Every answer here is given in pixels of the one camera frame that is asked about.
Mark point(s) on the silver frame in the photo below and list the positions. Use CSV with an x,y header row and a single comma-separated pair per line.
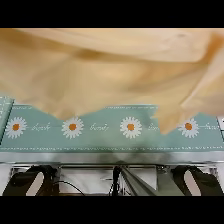
x,y
140,183

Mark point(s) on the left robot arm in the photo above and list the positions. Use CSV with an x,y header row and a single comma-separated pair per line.
x,y
28,181

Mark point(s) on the yellow garment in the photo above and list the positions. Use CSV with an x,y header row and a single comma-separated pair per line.
x,y
100,66

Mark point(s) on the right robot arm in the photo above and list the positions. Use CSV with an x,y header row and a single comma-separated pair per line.
x,y
200,181

